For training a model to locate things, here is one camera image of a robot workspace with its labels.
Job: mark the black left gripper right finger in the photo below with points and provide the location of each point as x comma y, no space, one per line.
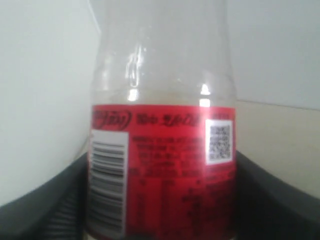
267,208

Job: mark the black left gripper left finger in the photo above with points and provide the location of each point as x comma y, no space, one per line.
53,211

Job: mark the red label clear bottle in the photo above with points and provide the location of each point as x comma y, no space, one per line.
162,141

